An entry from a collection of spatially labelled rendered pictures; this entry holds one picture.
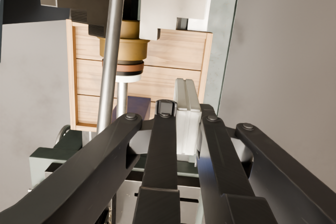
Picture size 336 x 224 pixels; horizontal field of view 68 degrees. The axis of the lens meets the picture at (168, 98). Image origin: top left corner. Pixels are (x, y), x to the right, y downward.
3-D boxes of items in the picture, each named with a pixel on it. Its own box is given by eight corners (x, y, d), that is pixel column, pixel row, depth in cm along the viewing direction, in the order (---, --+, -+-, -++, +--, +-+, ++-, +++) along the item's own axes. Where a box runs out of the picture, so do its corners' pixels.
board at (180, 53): (72, 18, 64) (65, 19, 60) (211, 32, 64) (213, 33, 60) (76, 123, 74) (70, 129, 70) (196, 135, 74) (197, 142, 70)
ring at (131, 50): (88, 17, 39) (89, 74, 42) (148, 23, 38) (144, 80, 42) (105, 16, 47) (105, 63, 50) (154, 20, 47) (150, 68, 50)
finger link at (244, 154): (202, 136, 13) (260, 141, 13) (195, 102, 17) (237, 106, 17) (198, 161, 13) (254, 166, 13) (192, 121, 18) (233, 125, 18)
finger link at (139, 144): (172, 159, 13) (116, 154, 13) (173, 120, 18) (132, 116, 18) (175, 134, 13) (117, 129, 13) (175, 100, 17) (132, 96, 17)
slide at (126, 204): (51, 162, 72) (43, 171, 67) (200, 177, 71) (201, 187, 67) (55, 211, 78) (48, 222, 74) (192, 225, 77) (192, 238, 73)
